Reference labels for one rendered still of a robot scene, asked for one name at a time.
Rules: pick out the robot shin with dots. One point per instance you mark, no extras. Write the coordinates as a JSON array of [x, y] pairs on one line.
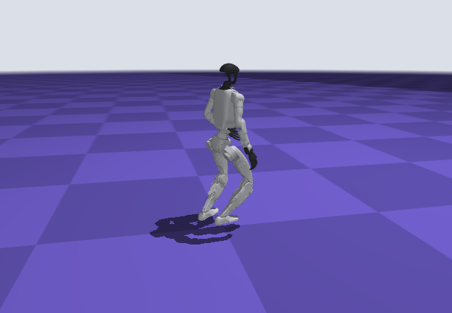
[[213, 194], [238, 197]]

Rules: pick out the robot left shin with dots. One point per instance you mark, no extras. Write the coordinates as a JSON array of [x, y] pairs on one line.
[[213, 194]]

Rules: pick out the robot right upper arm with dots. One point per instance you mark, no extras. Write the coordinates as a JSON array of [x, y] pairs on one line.
[[238, 100]]

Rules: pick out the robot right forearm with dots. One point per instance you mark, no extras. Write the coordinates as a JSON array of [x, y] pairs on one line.
[[243, 136]]

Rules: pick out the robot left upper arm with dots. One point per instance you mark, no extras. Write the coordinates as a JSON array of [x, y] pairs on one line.
[[207, 112]]

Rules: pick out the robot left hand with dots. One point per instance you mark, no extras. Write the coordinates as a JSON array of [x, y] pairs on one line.
[[233, 133]]

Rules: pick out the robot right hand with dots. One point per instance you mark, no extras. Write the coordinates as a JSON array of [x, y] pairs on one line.
[[252, 157]]

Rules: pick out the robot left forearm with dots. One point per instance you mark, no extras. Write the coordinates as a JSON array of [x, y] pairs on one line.
[[212, 122]]

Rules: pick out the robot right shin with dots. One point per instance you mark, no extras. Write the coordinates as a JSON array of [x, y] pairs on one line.
[[238, 197]]

